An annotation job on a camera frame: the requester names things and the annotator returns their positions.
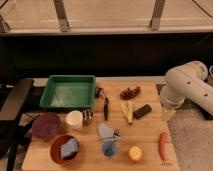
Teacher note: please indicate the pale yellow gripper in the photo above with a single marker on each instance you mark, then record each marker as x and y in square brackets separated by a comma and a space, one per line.
[167, 114]

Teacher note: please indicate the blue sponge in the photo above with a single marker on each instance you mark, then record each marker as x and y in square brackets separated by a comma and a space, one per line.
[69, 149]

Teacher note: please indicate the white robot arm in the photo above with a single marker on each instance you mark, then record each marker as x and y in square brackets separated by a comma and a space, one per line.
[187, 81]

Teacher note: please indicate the red orange bowl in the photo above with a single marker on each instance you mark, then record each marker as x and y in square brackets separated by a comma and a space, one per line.
[55, 150]

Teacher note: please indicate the black remote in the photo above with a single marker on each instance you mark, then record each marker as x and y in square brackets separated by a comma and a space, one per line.
[142, 111]

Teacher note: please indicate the orange carrot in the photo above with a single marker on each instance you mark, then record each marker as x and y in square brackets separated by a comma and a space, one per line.
[162, 141]

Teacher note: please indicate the yellow banana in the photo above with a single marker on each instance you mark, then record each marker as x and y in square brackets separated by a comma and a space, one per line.
[126, 108]

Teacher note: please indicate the wooden cutting board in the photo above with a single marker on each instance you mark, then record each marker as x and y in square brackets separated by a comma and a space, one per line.
[143, 133]

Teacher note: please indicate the dark red grapes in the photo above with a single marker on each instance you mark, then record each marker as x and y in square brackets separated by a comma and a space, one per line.
[129, 94]

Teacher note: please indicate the apple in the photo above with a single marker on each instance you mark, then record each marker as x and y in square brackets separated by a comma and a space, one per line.
[135, 154]

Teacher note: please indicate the blue cup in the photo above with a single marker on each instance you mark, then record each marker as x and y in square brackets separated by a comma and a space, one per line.
[109, 149]

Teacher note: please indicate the metal clip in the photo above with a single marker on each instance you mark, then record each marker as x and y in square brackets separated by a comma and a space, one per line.
[87, 115]

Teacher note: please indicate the white cup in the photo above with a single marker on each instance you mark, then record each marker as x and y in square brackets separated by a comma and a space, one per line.
[74, 119]

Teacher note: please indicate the green plastic tray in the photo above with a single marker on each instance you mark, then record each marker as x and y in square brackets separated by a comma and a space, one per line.
[69, 92]

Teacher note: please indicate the black handled knife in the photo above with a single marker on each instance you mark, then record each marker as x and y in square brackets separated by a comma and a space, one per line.
[106, 102]

